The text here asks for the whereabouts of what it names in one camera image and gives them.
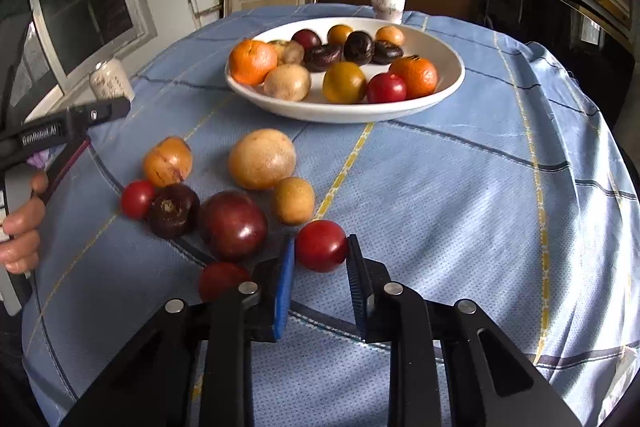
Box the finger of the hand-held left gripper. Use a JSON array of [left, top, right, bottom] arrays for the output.
[[62, 98, 132, 130]]

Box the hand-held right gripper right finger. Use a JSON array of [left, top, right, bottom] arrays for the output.
[[346, 233, 583, 427]]

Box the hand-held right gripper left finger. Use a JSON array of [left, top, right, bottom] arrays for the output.
[[60, 234, 297, 427]]

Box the red cherry tomato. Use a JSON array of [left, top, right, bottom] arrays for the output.
[[294, 220, 349, 273], [198, 261, 253, 303], [120, 180, 157, 221], [366, 73, 408, 104]]

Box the large mandarin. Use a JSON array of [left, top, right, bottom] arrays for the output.
[[229, 38, 279, 86]]

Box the brown speckled fruit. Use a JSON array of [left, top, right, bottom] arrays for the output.
[[267, 39, 306, 66]]

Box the yellow round fruit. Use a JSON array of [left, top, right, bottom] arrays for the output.
[[322, 61, 368, 104]]

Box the purple passion fruit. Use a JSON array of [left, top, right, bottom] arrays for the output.
[[290, 29, 323, 52]]

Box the white oval plate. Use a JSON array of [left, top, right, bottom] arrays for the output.
[[224, 17, 466, 124]]

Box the yellow cherry tomato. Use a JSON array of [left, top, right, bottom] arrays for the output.
[[327, 24, 355, 48]]

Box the small orange-brown fruit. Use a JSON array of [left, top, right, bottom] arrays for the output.
[[374, 26, 406, 48]]

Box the person's left hand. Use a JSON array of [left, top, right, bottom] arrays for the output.
[[0, 171, 49, 274]]

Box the white beverage can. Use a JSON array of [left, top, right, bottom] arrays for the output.
[[89, 58, 136, 104]]

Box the dark red plum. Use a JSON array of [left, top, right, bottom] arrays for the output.
[[199, 190, 269, 263]]

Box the orange striped fruit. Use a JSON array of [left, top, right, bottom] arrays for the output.
[[142, 136, 193, 188]]

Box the small pale tan fruit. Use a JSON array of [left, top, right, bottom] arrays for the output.
[[270, 176, 316, 226]]

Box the blue checked tablecloth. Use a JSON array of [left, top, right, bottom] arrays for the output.
[[20, 4, 640, 427]]

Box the large dark water chestnut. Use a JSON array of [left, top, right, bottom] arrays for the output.
[[146, 183, 201, 240]]

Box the large tan speckled fruit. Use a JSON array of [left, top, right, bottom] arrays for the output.
[[228, 129, 297, 191]]

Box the tan speckled round fruit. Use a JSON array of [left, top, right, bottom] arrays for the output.
[[263, 63, 312, 102]]

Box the small mandarin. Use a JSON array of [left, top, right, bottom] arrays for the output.
[[389, 55, 439, 99]]

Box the white paper cup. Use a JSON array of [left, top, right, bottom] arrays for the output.
[[368, 0, 409, 25]]

